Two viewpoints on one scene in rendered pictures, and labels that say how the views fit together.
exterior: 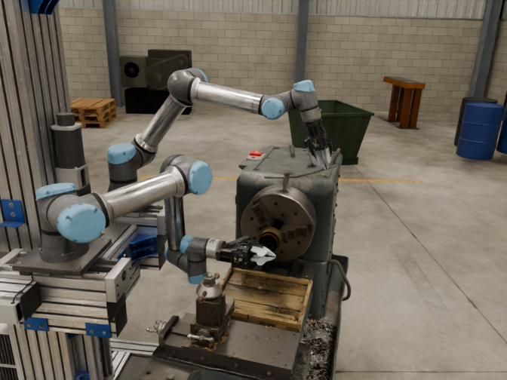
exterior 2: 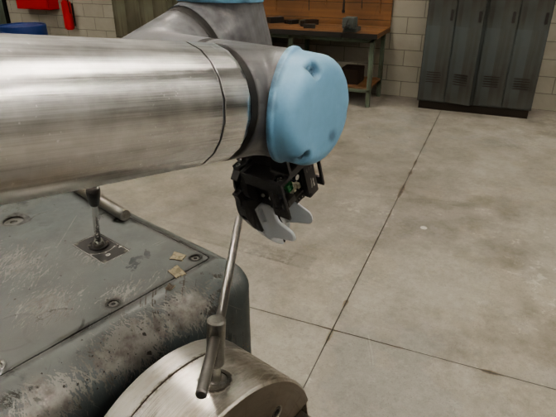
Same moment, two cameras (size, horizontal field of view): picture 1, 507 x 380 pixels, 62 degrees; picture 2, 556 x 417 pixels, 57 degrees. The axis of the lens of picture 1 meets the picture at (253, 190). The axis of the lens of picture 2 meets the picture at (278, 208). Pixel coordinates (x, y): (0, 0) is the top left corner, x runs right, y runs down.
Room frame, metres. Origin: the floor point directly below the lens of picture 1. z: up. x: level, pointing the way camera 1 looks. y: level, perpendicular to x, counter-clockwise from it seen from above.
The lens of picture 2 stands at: (1.39, 0.25, 1.69)
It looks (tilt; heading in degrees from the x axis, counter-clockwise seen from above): 27 degrees down; 295
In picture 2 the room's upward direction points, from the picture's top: straight up
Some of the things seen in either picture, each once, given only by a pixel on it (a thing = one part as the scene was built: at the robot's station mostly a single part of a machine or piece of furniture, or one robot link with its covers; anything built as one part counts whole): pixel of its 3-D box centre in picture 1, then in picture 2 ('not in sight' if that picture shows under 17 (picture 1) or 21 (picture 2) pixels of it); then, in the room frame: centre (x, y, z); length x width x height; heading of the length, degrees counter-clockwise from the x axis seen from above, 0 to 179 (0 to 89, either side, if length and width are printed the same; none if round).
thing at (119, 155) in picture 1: (123, 160); not in sight; (1.72, 0.56, 1.33); 0.13 x 0.12 x 0.14; 165
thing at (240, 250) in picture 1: (235, 252); not in sight; (1.39, 0.06, 1.08); 0.12 x 0.09 x 0.08; 75
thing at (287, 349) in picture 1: (228, 342); not in sight; (1.06, 0.06, 0.95); 0.43 x 0.17 x 0.05; 75
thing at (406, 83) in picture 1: (400, 101); not in sight; (10.06, -3.41, 0.50); 1.61 x 0.44 x 1.00; 2
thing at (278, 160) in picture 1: (290, 196); (45, 354); (2.05, -0.20, 1.06); 0.59 x 0.48 x 0.39; 165
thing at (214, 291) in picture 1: (209, 286); not in sight; (1.08, 0.12, 1.13); 0.08 x 0.08 x 0.03
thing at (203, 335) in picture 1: (213, 320); not in sight; (1.10, 0.12, 0.99); 0.20 x 0.10 x 0.05; 165
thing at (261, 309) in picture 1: (261, 296); not in sight; (1.40, -0.04, 0.89); 0.36 x 0.30 x 0.04; 75
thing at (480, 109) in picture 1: (479, 130); not in sight; (7.07, -3.82, 0.44); 0.59 x 0.59 x 0.88
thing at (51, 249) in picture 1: (62, 237); not in sight; (1.22, 0.62, 1.21); 0.15 x 0.15 x 0.10
